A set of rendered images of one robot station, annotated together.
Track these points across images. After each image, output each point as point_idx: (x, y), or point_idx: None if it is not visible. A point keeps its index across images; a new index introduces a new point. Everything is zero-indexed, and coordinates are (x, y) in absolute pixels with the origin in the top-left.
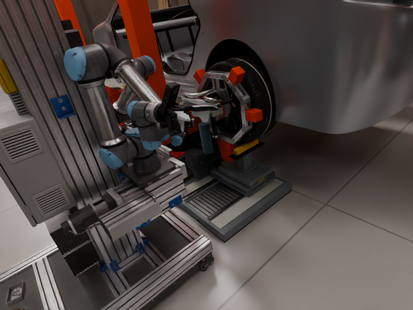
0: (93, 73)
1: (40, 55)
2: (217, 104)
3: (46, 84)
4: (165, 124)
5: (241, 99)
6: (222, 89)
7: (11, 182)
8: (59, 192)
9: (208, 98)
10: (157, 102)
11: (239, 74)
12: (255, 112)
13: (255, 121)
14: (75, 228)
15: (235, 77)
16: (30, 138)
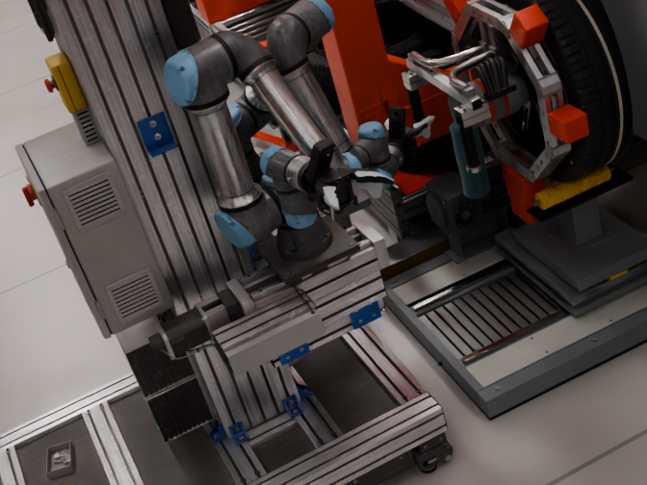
0: (208, 94)
1: (125, 52)
2: (473, 99)
3: (132, 99)
4: (315, 196)
5: (537, 87)
6: (492, 61)
7: (78, 262)
8: (147, 282)
9: (456, 81)
10: (305, 159)
11: (530, 28)
12: (566, 119)
13: (566, 140)
14: (173, 347)
15: (522, 35)
16: (108, 191)
